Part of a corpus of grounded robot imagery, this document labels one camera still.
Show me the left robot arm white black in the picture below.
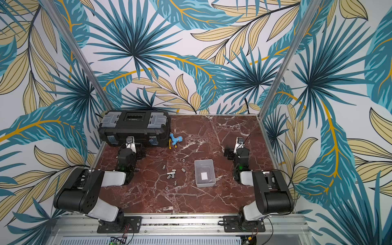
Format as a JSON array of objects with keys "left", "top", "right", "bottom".
[{"left": 53, "top": 143, "right": 146, "bottom": 228}]

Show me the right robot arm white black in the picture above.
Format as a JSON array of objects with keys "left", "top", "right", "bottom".
[{"left": 224, "top": 147, "right": 295, "bottom": 223}]

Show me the translucent plastic storage box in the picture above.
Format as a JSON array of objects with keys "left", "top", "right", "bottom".
[{"left": 195, "top": 159, "right": 216, "bottom": 188}]

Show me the black plastic toolbox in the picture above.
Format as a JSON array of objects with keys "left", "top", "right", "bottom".
[{"left": 98, "top": 110, "right": 171, "bottom": 148}]

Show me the blue yellow clamp tool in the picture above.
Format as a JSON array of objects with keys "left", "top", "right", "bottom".
[{"left": 169, "top": 133, "right": 183, "bottom": 149}]

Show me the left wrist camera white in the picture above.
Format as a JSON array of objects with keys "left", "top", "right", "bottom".
[{"left": 126, "top": 136, "right": 136, "bottom": 153}]

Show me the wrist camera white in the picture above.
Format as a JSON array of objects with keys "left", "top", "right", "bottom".
[
  {"left": 233, "top": 137, "right": 245, "bottom": 154},
  {"left": 126, "top": 136, "right": 136, "bottom": 153}
]

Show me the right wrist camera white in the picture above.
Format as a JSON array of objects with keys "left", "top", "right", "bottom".
[{"left": 233, "top": 137, "right": 245, "bottom": 154}]

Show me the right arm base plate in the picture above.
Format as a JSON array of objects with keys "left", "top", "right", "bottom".
[{"left": 218, "top": 215, "right": 265, "bottom": 233}]

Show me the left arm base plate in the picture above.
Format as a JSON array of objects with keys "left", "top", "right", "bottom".
[{"left": 97, "top": 216, "right": 143, "bottom": 234}]

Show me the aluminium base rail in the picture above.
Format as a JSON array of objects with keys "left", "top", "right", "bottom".
[{"left": 46, "top": 213, "right": 315, "bottom": 245}]

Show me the left metal frame post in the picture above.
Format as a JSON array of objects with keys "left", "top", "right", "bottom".
[{"left": 41, "top": 0, "right": 113, "bottom": 110}]

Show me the metal frame post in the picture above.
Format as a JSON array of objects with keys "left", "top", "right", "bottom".
[
  {"left": 41, "top": 0, "right": 113, "bottom": 110},
  {"left": 258, "top": 0, "right": 323, "bottom": 120}
]

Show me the right metal frame post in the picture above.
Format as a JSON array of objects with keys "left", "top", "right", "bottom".
[{"left": 258, "top": 0, "right": 323, "bottom": 120}]

